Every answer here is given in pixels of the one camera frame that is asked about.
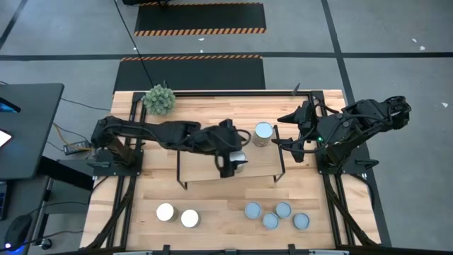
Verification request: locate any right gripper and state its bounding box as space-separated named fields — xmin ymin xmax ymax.
xmin=271 ymin=101 xmax=325 ymax=164

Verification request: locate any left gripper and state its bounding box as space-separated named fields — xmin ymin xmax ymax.
xmin=203 ymin=119 xmax=249 ymax=179

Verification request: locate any tall peaches tin can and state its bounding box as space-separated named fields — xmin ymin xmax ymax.
xmin=251 ymin=121 xmax=275 ymax=148
xmin=180 ymin=208 xmax=202 ymax=230
xmin=229 ymin=150 xmax=249 ymax=175
xmin=155 ymin=202 xmax=179 ymax=223

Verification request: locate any blue-grey can lid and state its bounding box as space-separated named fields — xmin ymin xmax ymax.
xmin=243 ymin=200 xmax=263 ymax=220
xmin=261 ymin=211 xmax=280 ymax=230
xmin=292 ymin=212 xmax=311 ymax=231
xmin=274 ymin=200 xmax=293 ymax=220

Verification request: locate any wooden shelf with black legs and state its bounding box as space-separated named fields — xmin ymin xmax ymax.
xmin=176 ymin=123 xmax=287 ymax=191

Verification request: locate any black hazard-striped floor mat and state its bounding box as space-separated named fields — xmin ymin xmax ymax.
xmin=134 ymin=1 xmax=267 ymax=37
xmin=113 ymin=55 xmax=266 ymax=91

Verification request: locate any potted green succulent plant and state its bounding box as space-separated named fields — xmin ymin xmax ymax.
xmin=142 ymin=83 xmax=177 ymax=116

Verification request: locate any black power adapter brick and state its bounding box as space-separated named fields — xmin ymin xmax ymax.
xmin=63 ymin=140 xmax=91 ymax=156

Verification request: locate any black monitor left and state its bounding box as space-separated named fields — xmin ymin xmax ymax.
xmin=0 ymin=83 xmax=65 ymax=181

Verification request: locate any black computer mouse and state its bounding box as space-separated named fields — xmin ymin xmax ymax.
xmin=4 ymin=214 xmax=33 ymax=251

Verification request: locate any white-lit phone screen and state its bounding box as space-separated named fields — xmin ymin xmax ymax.
xmin=0 ymin=129 xmax=13 ymax=148

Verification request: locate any blue-lit screen device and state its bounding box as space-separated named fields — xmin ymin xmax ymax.
xmin=0 ymin=96 xmax=21 ymax=114

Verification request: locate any black aluminium rig frame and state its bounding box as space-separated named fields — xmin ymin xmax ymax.
xmin=79 ymin=90 xmax=392 ymax=255

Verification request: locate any black floor cable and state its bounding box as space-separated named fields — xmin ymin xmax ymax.
xmin=113 ymin=0 xmax=156 ymax=88

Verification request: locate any yellow cable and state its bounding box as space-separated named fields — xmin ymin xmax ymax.
xmin=52 ymin=122 xmax=93 ymax=152

